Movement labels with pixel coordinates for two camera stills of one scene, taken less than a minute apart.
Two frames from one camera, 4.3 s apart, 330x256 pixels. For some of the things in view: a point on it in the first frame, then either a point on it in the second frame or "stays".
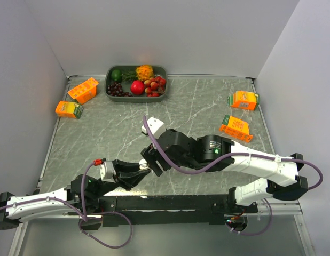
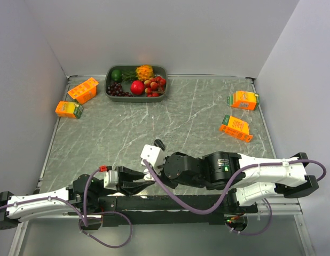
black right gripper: x=151 y=157 to x=173 y=184
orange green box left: x=69 y=109 stays
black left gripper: x=128 y=180 to x=126 y=177
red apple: x=137 y=87 stays
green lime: x=116 y=75 stays
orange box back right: x=243 y=100 stays
